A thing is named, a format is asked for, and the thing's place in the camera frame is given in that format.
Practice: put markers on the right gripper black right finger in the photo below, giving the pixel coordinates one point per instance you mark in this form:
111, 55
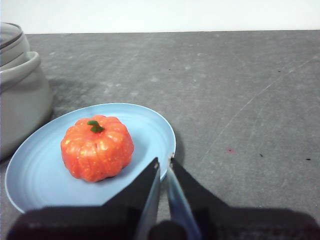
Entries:
237, 222

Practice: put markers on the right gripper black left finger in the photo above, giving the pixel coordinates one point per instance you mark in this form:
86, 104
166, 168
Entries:
100, 222

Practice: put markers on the orange toy pumpkin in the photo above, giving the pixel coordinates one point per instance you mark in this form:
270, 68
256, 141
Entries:
97, 152

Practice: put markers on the blue round plate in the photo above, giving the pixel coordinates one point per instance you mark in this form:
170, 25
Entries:
45, 180

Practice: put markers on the pale green electric steamer pot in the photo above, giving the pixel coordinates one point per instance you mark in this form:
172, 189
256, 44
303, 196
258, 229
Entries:
22, 105

